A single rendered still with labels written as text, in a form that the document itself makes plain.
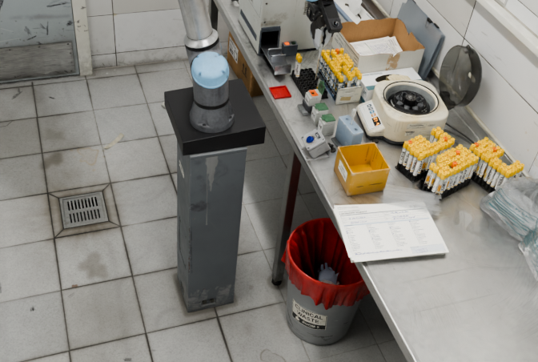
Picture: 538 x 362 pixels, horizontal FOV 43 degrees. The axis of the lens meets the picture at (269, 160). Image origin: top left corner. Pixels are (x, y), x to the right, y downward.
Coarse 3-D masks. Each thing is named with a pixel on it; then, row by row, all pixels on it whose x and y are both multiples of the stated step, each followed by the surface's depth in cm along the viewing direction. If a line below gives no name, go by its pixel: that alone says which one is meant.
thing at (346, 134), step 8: (344, 120) 231; (336, 128) 235; (344, 128) 230; (352, 128) 228; (360, 128) 228; (336, 136) 237; (344, 136) 232; (352, 136) 226; (360, 136) 228; (336, 144) 235; (344, 144) 233; (352, 144) 229
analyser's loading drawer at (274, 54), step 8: (264, 48) 271; (272, 48) 266; (280, 48) 267; (272, 56) 262; (280, 56) 263; (272, 64) 263; (280, 64) 264; (288, 64) 260; (280, 72) 262; (288, 72) 263
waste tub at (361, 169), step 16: (368, 144) 223; (336, 160) 223; (352, 160) 226; (368, 160) 228; (384, 160) 217; (352, 176) 212; (368, 176) 214; (384, 176) 216; (352, 192) 217; (368, 192) 219
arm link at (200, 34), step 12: (180, 0) 211; (192, 0) 210; (204, 0) 213; (192, 12) 213; (204, 12) 215; (192, 24) 216; (204, 24) 217; (192, 36) 219; (204, 36) 219; (216, 36) 223; (192, 48) 221; (204, 48) 220; (216, 48) 224
